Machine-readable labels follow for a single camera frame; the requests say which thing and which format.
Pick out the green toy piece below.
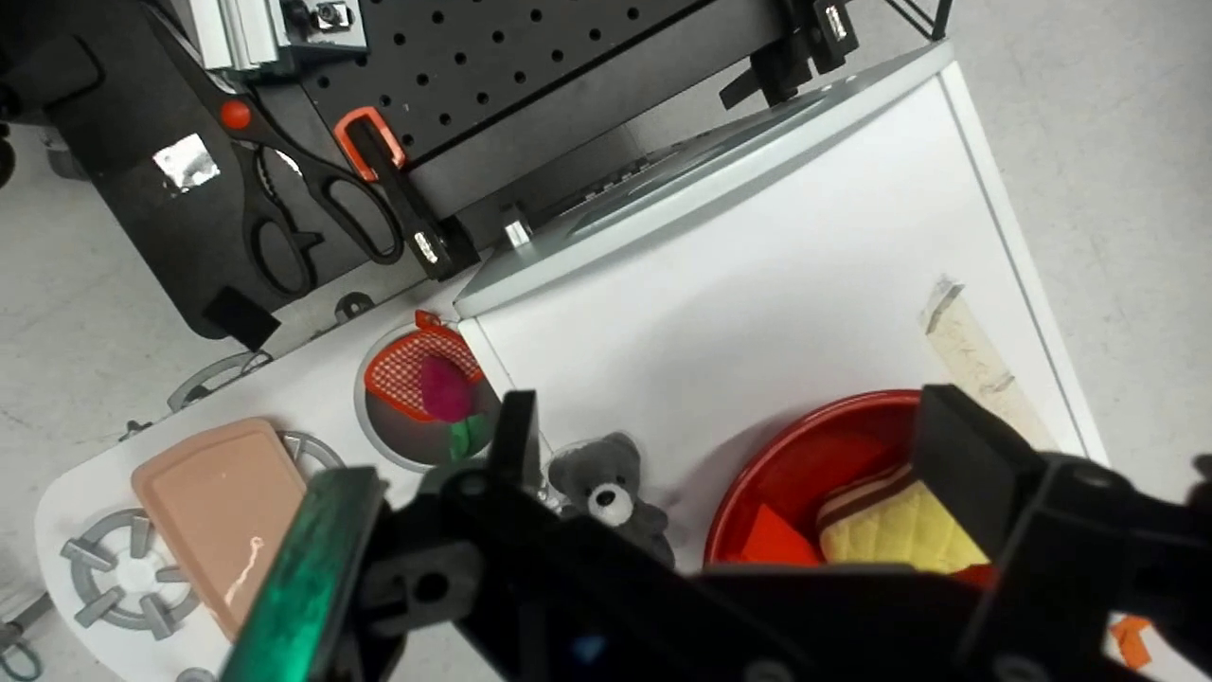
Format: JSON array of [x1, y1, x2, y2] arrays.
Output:
[[442, 414, 501, 467]]

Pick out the black scissors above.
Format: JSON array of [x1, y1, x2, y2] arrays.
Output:
[[243, 139, 408, 299]]

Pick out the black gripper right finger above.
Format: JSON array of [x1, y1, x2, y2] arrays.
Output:
[[687, 382, 1212, 682]]

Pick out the black bracket clamp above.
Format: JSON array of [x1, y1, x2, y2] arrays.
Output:
[[715, 0, 865, 109]]

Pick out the grey toy burner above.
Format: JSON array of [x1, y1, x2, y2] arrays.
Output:
[[57, 503, 205, 636]]

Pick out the red mesh strainer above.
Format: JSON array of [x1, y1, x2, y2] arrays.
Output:
[[365, 311, 493, 429]]

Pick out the red bowl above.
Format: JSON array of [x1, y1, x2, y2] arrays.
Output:
[[700, 388, 999, 589]]

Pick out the magenta toy piece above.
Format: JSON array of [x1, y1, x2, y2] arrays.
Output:
[[417, 357, 484, 429]]

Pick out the aluminium extrusion rail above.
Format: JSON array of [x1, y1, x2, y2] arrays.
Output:
[[185, 0, 376, 73]]

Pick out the pink cutting board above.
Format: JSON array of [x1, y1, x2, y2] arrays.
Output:
[[129, 414, 316, 642]]

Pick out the grey teddy bear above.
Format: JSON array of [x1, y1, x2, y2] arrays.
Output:
[[547, 429, 679, 571]]

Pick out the white cabinet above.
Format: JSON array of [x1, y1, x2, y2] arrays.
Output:
[[453, 41, 1115, 580]]

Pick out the black breadboard table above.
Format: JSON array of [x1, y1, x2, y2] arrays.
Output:
[[0, 0, 888, 353]]

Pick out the orange-handled black clamp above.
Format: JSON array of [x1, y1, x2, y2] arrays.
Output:
[[329, 108, 458, 278]]

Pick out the yellow quilted plushy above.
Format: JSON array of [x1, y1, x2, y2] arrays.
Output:
[[814, 463, 995, 580]]

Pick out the orange floor tape marker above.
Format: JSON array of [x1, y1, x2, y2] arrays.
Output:
[[1110, 613, 1158, 674]]

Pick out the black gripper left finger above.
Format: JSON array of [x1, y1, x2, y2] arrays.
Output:
[[220, 388, 711, 682]]

